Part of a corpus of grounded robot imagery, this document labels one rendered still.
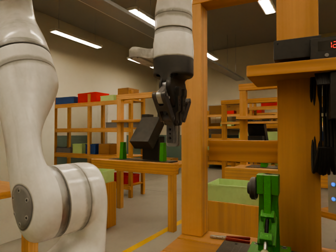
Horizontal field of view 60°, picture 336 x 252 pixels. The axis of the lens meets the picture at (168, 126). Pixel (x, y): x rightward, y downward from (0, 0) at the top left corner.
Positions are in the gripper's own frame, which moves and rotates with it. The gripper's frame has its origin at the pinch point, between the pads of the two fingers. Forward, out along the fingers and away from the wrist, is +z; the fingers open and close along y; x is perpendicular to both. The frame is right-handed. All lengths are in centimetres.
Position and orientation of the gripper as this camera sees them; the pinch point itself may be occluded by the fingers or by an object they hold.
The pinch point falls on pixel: (173, 136)
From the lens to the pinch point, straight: 53.8
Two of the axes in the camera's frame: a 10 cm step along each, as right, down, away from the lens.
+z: 0.0, 10.0, -0.2
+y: 4.2, 0.2, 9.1
